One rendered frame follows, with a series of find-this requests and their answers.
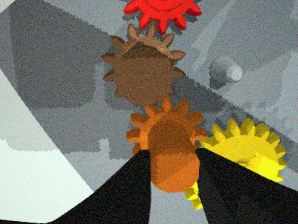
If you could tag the grey board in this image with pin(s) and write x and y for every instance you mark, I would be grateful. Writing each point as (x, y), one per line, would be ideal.
(241, 61)

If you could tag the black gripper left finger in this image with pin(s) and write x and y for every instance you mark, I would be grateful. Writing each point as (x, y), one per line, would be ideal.
(124, 199)

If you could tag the red gear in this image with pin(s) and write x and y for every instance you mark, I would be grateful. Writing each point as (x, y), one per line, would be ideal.
(163, 10)

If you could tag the orange gear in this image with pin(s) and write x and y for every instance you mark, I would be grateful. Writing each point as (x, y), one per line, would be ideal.
(169, 135)

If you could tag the brown gear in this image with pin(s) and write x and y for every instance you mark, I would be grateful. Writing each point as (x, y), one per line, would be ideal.
(143, 67)

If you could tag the yellow gear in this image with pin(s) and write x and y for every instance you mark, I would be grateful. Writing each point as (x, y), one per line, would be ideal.
(256, 149)

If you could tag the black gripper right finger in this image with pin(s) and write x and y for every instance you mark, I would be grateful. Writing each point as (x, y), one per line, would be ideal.
(232, 194)

